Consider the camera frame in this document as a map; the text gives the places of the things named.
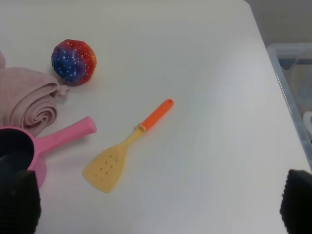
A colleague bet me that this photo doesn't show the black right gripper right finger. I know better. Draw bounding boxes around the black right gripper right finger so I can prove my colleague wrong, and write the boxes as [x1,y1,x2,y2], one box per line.
[280,169,312,234]

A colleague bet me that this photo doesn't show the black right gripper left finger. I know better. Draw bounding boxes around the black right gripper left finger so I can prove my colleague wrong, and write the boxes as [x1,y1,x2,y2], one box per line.
[0,171,41,234]

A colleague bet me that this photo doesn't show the pink towel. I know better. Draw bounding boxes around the pink towel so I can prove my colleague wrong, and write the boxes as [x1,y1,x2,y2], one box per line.
[0,54,70,136]

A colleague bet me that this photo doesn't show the pink toy saucepan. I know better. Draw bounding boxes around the pink toy saucepan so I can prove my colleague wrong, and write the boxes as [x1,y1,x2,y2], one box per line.
[0,117,97,187]

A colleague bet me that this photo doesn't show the yellow orange toy spatula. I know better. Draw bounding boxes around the yellow orange toy spatula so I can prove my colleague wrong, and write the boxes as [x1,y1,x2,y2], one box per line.
[82,99,174,193]

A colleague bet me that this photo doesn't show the clear plastic storage bin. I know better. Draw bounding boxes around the clear plastic storage bin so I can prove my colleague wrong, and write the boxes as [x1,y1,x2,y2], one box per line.
[267,43,312,166]

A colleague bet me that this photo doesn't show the red blue speckled ball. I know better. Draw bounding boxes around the red blue speckled ball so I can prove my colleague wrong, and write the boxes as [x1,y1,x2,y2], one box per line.
[51,39,97,86]

